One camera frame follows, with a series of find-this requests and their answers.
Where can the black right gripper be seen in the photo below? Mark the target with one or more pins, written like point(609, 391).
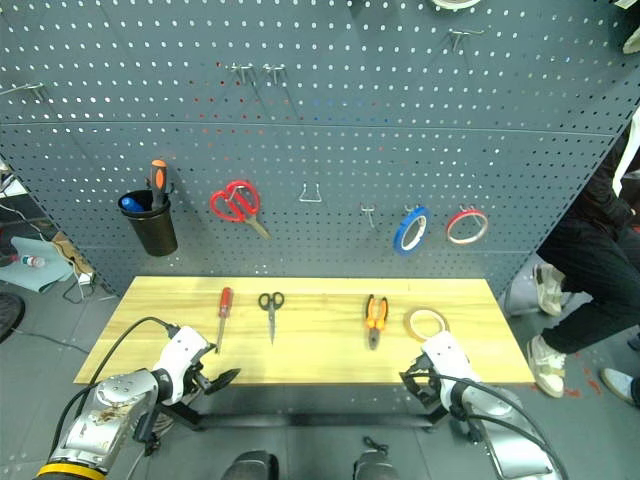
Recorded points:
point(429, 387)

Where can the blue tape roll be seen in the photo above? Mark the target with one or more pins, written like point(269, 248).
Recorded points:
point(400, 237)

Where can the double metal peg hook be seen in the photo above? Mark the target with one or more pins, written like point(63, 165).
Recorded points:
point(242, 72)
point(274, 72)

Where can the white and grey shoe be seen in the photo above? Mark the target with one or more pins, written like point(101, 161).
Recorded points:
point(620, 386)

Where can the dark rounded shape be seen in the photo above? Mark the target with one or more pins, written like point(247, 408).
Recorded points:
point(375, 467)
point(250, 467)

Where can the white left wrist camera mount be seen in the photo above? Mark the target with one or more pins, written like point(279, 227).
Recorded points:
point(182, 357)

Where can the black metal table frame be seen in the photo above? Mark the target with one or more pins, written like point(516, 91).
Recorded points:
point(300, 421)

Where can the small metal peg hook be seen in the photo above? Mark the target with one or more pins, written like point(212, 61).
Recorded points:
point(369, 215)

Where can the black cup holder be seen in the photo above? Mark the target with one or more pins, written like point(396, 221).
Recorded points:
point(154, 232)

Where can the red tape roll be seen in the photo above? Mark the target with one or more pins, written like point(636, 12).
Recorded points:
point(456, 222)

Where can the orange and black screwdriver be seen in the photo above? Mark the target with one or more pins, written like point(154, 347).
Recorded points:
point(158, 180)

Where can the long metal peg hook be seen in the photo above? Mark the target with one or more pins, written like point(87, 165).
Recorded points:
point(25, 88)
point(465, 33)

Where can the white power strip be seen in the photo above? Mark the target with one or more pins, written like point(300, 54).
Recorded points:
point(86, 278)

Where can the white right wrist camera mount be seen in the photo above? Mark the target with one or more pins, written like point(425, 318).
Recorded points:
point(447, 362)

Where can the grey metal pegboard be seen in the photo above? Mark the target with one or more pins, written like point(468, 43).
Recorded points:
point(350, 125)

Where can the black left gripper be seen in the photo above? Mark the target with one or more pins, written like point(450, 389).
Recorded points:
point(195, 380)

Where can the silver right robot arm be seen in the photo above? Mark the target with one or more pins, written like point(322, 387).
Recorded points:
point(505, 440)

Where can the plastic water bottle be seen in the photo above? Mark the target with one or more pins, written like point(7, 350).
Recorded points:
point(32, 261)

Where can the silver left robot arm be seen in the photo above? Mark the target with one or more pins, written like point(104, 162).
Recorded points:
point(107, 410)

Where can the person in black trousers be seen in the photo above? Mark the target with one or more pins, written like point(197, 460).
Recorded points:
point(595, 260)

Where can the beige tape roll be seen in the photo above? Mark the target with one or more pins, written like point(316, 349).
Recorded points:
point(411, 322)

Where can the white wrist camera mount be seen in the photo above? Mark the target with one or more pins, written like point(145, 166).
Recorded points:
point(447, 362)
point(182, 357)

